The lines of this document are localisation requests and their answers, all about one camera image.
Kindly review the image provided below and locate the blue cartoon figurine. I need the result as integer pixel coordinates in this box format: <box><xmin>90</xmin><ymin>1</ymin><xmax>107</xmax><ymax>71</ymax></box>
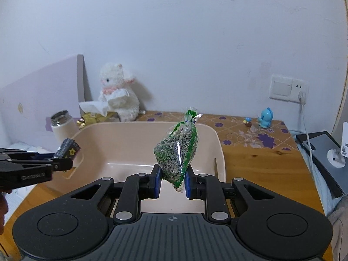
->
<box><xmin>257</xmin><ymin>107</ymin><xmax>273</xmax><ymax>129</ymax></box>

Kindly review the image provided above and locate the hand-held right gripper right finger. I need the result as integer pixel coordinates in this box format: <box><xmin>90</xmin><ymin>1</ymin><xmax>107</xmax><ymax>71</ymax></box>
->
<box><xmin>183</xmin><ymin>166</ymin><xmax>272</xmax><ymax>221</ymax></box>

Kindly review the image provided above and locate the gold foil wrapper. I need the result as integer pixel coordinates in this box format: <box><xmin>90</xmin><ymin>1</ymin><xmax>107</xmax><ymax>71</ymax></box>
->
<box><xmin>77</xmin><ymin>111</ymin><xmax>120</xmax><ymax>129</ymax></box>

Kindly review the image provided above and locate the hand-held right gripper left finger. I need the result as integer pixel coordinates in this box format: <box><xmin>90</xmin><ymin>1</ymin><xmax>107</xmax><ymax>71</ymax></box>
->
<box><xmin>70</xmin><ymin>164</ymin><xmax>163</xmax><ymax>221</ymax></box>

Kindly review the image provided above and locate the pale purple board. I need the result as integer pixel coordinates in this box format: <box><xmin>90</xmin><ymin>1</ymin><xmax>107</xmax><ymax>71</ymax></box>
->
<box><xmin>0</xmin><ymin>54</ymin><xmax>92</xmax><ymax>148</ymax></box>

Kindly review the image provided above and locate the dark star-print snack packet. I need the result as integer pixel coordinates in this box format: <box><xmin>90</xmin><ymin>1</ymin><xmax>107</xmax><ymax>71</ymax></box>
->
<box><xmin>54</xmin><ymin>138</ymin><xmax>81</xmax><ymax>173</ymax></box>

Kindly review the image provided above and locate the person's left hand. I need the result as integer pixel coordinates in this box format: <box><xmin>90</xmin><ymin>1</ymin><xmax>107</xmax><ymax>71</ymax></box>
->
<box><xmin>0</xmin><ymin>192</ymin><xmax>8</xmax><ymax>233</ymax></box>

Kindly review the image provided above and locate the white plush toy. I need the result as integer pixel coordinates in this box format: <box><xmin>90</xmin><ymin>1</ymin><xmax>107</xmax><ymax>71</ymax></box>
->
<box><xmin>98</xmin><ymin>62</ymin><xmax>141</xmax><ymax>122</ymax></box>

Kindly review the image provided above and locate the white round-base device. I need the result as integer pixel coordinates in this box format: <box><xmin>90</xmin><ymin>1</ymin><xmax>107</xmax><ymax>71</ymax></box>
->
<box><xmin>327</xmin><ymin>121</ymin><xmax>348</xmax><ymax>169</ymax></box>

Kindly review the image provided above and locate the beige plastic basin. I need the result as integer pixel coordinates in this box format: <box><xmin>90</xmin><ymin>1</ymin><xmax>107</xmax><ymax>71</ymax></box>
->
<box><xmin>43</xmin><ymin>122</ymin><xmax>227</xmax><ymax>214</ymax></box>

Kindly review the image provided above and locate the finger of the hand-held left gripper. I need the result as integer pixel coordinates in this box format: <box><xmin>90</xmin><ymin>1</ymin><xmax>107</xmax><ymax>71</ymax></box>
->
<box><xmin>0</xmin><ymin>148</ymin><xmax>55</xmax><ymax>161</ymax></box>
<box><xmin>0</xmin><ymin>158</ymin><xmax>73</xmax><ymax>190</ymax></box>

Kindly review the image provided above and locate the white crumpled tissue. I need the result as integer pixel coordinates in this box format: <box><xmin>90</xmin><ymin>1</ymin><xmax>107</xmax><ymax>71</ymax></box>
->
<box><xmin>79</xmin><ymin>100</ymin><xmax>110</xmax><ymax>116</ymax></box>

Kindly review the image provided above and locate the white plug with cable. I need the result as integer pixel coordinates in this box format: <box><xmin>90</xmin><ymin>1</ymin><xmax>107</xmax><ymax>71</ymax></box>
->
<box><xmin>297</xmin><ymin>91</ymin><xmax>322</xmax><ymax>175</ymax></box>

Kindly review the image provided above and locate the grey laptop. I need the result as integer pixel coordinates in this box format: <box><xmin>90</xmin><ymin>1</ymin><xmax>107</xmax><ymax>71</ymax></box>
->
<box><xmin>295</xmin><ymin>131</ymin><xmax>348</xmax><ymax>199</ymax></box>

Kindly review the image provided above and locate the grey clothing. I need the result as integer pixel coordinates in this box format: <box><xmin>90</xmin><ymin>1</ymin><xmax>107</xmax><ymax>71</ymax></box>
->
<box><xmin>325</xmin><ymin>192</ymin><xmax>348</xmax><ymax>261</ymax></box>

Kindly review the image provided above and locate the green-print bag of sunflower seeds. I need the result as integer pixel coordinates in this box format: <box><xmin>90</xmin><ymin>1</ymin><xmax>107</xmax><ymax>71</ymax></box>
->
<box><xmin>153</xmin><ymin>108</ymin><xmax>203</xmax><ymax>193</ymax></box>

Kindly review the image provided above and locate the white thermos bottle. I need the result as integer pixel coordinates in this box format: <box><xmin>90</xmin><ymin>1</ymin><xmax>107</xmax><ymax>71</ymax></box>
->
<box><xmin>50</xmin><ymin>110</ymin><xmax>80</xmax><ymax>145</ymax></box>

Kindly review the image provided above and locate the purple floral table mat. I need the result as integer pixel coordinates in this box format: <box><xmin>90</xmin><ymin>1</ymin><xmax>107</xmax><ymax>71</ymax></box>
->
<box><xmin>135</xmin><ymin>110</ymin><xmax>299</xmax><ymax>153</ymax></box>

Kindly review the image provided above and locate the white wall switch socket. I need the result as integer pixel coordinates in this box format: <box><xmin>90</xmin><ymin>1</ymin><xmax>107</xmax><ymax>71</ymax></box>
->
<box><xmin>269</xmin><ymin>74</ymin><xmax>310</xmax><ymax>103</ymax></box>

